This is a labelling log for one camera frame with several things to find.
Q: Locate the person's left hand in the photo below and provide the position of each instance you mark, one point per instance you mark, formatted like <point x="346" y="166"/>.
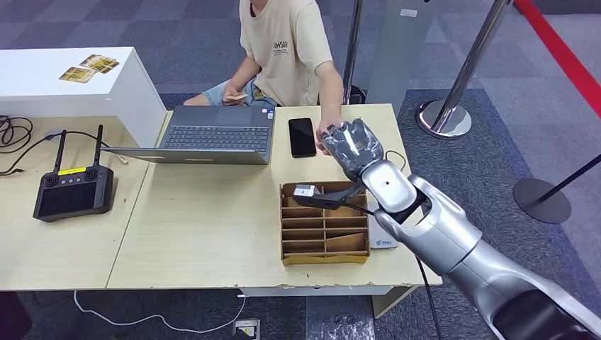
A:
<point x="328" y="123"/>

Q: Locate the person's right hand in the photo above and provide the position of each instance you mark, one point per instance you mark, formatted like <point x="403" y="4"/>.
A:
<point x="232" y="91"/>

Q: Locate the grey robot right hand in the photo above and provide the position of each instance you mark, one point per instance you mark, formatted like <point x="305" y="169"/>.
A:
<point x="354" y="145"/>

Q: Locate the person's left forearm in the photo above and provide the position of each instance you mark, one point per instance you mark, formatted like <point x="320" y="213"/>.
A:
<point x="332" y="98"/>

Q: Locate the person's right forearm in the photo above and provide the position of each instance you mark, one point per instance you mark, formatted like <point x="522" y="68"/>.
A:
<point x="246" y="75"/>

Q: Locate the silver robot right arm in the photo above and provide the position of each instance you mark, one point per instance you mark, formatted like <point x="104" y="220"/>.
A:
<point x="450" y="234"/>

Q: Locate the person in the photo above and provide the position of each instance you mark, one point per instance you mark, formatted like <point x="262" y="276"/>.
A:
<point x="286" y="51"/>

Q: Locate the grey white card reader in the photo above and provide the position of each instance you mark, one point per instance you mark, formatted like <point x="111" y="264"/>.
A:
<point x="382" y="239"/>

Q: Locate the wooden compartment card organiser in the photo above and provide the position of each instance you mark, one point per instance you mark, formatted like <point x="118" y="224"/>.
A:
<point x="305" y="234"/>

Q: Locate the black smartphone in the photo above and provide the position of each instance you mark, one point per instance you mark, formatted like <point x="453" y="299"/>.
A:
<point x="302" y="137"/>

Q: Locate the grey open laptop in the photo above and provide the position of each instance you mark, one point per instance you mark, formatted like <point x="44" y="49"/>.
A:
<point x="216" y="137"/>

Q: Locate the chrome stanchion with round base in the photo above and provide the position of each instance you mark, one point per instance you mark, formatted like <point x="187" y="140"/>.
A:
<point x="465" y="70"/>

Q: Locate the white box cabinet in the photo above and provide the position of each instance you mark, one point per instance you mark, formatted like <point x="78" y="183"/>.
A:
<point x="42" y="96"/>

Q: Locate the black remote controller with antennas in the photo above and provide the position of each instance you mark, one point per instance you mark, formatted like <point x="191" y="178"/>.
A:
<point x="71" y="198"/>

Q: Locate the black stanchion with flat base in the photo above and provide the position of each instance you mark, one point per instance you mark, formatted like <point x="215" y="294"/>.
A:
<point x="540" y="202"/>

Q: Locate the metal floor socket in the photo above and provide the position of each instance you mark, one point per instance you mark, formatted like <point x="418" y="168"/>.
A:
<point x="246" y="329"/>

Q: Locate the red floor strip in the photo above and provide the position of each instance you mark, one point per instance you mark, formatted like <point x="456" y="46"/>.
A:
<point x="558" y="47"/>

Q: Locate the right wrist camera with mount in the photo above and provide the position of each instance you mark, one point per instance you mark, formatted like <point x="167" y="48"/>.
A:
<point x="305" y="191"/>

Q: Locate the chrome post with dark base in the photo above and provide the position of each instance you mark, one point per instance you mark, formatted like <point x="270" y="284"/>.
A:
<point x="351" y="47"/>

